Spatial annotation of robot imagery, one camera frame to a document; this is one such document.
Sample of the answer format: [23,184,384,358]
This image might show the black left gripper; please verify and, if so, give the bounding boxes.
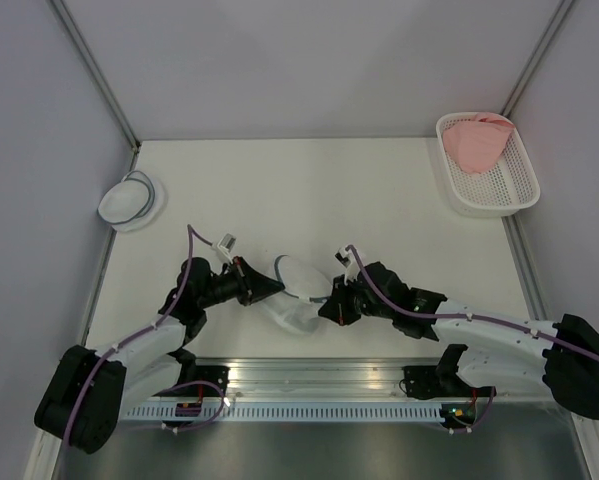
[198,255,284,309]

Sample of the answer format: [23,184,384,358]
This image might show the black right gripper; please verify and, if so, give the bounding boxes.
[319,271,394,326]

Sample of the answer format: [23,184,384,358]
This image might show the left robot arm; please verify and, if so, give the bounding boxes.
[33,256,284,454]

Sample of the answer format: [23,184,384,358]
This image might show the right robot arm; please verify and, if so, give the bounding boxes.
[318,262,599,420]

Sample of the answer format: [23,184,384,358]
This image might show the pink bra in basket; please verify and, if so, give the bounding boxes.
[442,112,515,174]

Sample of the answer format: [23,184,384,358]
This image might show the white perforated plastic basket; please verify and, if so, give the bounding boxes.
[433,112,540,218]

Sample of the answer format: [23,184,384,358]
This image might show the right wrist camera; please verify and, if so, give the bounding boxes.
[335,245,365,285]

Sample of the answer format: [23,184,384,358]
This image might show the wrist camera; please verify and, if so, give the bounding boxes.
[335,245,365,285]
[212,233,236,263]

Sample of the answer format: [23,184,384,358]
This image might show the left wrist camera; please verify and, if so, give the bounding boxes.
[212,233,236,263]

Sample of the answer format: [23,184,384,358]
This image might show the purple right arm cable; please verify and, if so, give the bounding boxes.
[343,244,599,404]

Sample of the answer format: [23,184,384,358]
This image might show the aluminium table edge rail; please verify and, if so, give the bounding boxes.
[143,355,595,401]

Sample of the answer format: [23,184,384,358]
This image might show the white slotted cable duct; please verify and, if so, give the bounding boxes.
[122,400,444,423]

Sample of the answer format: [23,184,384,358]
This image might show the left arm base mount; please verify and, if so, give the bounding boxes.
[174,349,230,399]

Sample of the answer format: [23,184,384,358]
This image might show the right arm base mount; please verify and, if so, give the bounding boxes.
[398,344,497,435]

